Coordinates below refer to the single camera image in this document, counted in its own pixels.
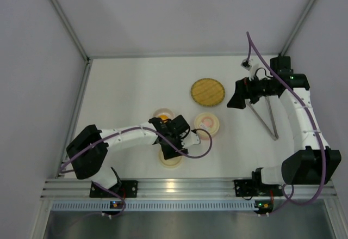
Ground pink lunch box bowl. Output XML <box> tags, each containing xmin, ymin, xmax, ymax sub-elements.
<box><xmin>195</xmin><ymin>121</ymin><xmax>220</xmax><ymax>140</ymax></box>

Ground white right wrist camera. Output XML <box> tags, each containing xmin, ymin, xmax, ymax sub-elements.
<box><xmin>241</xmin><ymin>59</ymin><xmax>259</xmax><ymax>80</ymax></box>

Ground round bamboo tray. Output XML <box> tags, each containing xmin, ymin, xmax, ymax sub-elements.
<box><xmin>190</xmin><ymin>78</ymin><xmax>226</xmax><ymax>107</ymax></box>

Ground cream lid pink handle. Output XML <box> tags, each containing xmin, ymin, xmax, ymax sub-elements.
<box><xmin>194</xmin><ymin>112</ymin><xmax>220</xmax><ymax>137</ymax></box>

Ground cream lid orange handle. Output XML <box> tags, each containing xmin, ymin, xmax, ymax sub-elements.
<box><xmin>158</xmin><ymin>150</ymin><xmax>182</xmax><ymax>169</ymax></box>

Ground yellow lunch box bowl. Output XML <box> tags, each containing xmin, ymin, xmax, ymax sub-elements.
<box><xmin>153</xmin><ymin>108</ymin><xmax>175</xmax><ymax>120</ymax></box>

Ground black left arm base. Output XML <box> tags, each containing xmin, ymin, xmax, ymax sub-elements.
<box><xmin>89</xmin><ymin>180</ymin><xmax>138</xmax><ymax>198</ymax></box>

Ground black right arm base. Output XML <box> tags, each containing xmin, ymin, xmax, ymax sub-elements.
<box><xmin>233</xmin><ymin>168</ymin><xmax>283</xmax><ymax>198</ymax></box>

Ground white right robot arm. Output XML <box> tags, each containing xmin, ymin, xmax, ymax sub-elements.
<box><xmin>227</xmin><ymin>56</ymin><xmax>341</xmax><ymax>186</ymax></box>

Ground orange round food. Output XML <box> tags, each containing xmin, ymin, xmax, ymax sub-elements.
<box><xmin>158</xmin><ymin>114</ymin><xmax>170</xmax><ymax>121</ymax></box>

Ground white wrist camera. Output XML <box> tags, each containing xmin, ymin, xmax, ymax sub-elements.
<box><xmin>241</xmin><ymin>59</ymin><xmax>259</xmax><ymax>80</ymax></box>
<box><xmin>182</xmin><ymin>131</ymin><xmax>201</xmax><ymax>149</ymax></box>

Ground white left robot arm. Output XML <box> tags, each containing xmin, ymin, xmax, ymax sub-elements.
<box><xmin>66</xmin><ymin>115</ymin><xmax>200</xmax><ymax>188</ymax></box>

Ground right aluminium frame post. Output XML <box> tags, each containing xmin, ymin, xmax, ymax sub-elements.
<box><xmin>278</xmin><ymin>0</ymin><xmax>318</xmax><ymax>56</ymax></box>

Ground left aluminium frame post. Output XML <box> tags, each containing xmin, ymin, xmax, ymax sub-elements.
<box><xmin>48</xmin><ymin>0</ymin><xmax>90</xmax><ymax>63</ymax></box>

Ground aluminium frame post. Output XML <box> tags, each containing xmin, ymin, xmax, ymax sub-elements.
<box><xmin>278</xmin><ymin>0</ymin><xmax>318</xmax><ymax>56</ymax></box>
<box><xmin>48</xmin><ymin>0</ymin><xmax>90</xmax><ymax>63</ymax></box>

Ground stainless steel tongs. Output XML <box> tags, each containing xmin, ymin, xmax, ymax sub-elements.
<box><xmin>246</xmin><ymin>97</ymin><xmax>279</xmax><ymax>141</ymax></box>

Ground slotted cable duct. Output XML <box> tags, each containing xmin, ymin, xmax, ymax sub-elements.
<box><xmin>51</xmin><ymin>200</ymin><xmax>275</xmax><ymax>211</ymax></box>

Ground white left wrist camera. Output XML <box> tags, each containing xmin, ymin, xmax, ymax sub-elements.
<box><xmin>182</xmin><ymin>131</ymin><xmax>201</xmax><ymax>149</ymax></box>

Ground aluminium mounting rail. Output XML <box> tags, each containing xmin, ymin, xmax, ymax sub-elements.
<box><xmin>40</xmin><ymin>177</ymin><xmax>337</xmax><ymax>199</ymax></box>

